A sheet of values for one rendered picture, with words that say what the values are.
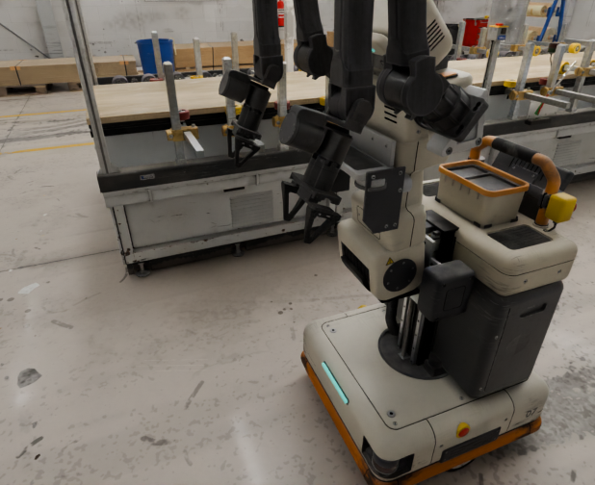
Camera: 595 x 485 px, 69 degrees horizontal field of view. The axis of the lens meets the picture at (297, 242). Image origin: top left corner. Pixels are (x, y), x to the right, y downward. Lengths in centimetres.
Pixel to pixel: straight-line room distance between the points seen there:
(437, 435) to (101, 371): 135
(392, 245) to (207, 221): 154
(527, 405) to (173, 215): 183
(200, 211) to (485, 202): 162
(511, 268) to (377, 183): 43
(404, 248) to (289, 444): 86
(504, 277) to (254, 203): 164
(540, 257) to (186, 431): 130
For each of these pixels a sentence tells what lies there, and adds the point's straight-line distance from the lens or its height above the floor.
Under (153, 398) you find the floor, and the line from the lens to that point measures 190.
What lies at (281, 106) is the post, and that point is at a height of 91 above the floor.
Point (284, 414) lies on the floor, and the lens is 177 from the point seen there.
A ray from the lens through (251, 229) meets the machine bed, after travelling 258.
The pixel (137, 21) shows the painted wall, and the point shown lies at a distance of 915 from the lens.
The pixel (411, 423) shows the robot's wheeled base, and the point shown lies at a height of 28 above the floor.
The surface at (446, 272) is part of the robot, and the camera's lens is 120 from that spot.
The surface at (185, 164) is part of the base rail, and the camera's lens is 208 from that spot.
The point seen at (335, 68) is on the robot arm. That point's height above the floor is 128.
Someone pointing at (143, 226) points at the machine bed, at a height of 29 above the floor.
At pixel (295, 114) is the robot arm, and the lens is 76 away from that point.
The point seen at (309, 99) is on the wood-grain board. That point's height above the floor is 89.
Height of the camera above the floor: 139
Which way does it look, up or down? 30 degrees down
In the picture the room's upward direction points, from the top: straight up
